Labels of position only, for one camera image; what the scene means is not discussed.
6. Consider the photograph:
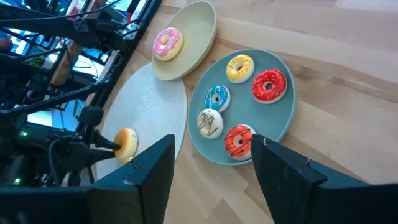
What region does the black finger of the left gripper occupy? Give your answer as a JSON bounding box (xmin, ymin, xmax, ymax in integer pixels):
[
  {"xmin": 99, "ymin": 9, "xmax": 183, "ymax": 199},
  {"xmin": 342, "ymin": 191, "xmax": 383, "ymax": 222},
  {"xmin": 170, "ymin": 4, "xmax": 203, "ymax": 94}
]
[
  {"xmin": 92, "ymin": 129, "xmax": 122, "ymax": 151},
  {"xmin": 88, "ymin": 148, "xmax": 118, "ymax": 166}
]

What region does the blue frosted donut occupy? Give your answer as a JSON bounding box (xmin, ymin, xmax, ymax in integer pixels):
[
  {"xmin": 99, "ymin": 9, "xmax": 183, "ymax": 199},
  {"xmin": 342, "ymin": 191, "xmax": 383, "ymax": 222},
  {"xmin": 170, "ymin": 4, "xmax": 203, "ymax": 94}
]
[{"xmin": 204, "ymin": 85, "xmax": 231, "ymax": 113}]

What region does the black metal frame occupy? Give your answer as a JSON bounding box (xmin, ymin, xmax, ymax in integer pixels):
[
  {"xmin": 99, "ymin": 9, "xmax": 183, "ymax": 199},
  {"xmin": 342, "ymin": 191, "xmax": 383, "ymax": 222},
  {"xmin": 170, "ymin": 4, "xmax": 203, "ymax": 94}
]
[{"xmin": 0, "ymin": 0, "xmax": 163, "ymax": 121}]

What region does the white donut with chocolate drizzle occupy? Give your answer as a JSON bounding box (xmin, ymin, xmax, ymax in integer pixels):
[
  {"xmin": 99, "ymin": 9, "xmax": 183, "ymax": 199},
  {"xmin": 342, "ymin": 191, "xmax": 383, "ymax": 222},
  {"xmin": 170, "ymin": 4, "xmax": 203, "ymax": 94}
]
[{"xmin": 197, "ymin": 108, "xmax": 224, "ymax": 139}]

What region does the beige round plate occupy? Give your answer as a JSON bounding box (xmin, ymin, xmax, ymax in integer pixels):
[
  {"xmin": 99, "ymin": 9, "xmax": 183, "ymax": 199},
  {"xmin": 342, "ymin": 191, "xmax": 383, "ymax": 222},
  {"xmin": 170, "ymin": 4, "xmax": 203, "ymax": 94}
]
[{"xmin": 151, "ymin": 0, "xmax": 218, "ymax": 82}]

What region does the red frosted sprinkle donut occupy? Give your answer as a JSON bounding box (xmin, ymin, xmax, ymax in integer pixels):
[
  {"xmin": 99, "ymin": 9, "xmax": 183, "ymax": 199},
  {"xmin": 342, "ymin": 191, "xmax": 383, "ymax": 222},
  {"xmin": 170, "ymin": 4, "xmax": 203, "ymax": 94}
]
[{"xmin": 251, "ymin": 68, "xmax": 288, "ymax": 105}]

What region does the yellow frosted sprinkle donut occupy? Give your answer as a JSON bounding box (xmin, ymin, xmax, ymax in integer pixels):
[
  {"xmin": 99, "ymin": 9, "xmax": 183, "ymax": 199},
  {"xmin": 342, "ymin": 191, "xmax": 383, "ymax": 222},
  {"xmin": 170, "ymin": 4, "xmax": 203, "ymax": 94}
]
[{"xmin": 226, "ymin": 54, "xmax": 255, "ymax": 84}]

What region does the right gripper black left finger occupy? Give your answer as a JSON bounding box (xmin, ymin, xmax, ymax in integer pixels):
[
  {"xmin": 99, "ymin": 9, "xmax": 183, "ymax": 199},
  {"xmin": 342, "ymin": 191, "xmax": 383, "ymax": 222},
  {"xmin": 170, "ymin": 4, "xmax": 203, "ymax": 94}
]
[{"xmin": 90, "ymin": 134, "xmax": 176, "ymax": 224}]

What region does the orange donut with chocolate drizzle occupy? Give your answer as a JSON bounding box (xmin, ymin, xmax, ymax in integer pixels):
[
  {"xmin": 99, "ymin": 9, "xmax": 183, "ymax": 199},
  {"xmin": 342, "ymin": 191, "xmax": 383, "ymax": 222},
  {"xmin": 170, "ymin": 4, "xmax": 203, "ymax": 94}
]
[{"xmin": 224, "ymin": 124, "xmax": 257, "ymax": 161}]

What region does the blue-green round plate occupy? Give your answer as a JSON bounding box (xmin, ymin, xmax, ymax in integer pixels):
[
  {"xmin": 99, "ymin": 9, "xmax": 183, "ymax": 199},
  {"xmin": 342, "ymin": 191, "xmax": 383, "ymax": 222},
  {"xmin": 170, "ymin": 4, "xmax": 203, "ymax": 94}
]
[{"xmin": 188, "ymin": 48, "xmax": 297, "ymax": 166}]

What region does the plain orange donut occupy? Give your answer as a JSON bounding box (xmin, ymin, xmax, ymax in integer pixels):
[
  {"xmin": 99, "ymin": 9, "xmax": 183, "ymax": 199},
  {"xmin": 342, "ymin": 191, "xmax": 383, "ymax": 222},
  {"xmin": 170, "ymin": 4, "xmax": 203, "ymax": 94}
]
[{"xmin": 113, "ymin": 127, "xmax": 139, "ymax": 161}]

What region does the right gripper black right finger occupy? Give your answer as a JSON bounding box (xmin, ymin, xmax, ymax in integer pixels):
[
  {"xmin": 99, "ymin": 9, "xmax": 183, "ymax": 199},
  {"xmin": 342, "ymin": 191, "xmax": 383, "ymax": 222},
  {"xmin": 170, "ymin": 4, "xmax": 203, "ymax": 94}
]
[{"xmin": 250, "ymin": 134, "xmax": 369, "ymax": 224}]

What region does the pink frosted donut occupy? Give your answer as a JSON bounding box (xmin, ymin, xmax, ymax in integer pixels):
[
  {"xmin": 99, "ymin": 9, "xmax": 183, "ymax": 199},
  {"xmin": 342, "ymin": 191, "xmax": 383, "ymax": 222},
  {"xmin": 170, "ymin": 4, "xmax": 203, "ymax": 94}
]
[{"xmin": 152, "ymin": 27, "xmax": 184, "ymax": 62}]

